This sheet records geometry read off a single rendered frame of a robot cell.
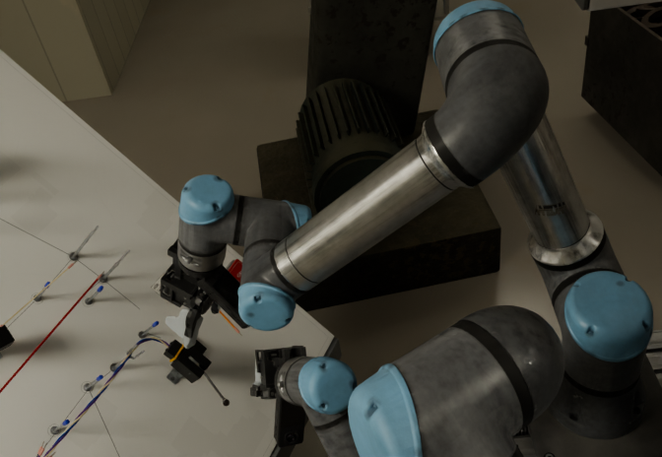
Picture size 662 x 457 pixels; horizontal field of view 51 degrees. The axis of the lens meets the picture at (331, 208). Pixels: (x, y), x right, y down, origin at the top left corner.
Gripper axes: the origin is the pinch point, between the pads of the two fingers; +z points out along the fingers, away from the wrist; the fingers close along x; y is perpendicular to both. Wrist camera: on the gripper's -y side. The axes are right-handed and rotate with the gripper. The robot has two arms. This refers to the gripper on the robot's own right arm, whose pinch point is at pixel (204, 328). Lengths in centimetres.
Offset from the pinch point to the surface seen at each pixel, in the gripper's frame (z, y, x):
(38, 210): 3.2, 42.9, -7.2
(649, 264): 88, -109, -171
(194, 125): 175, 129, -211
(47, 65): 186, 238, -212
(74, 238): 6.9, 35.0, -7.5
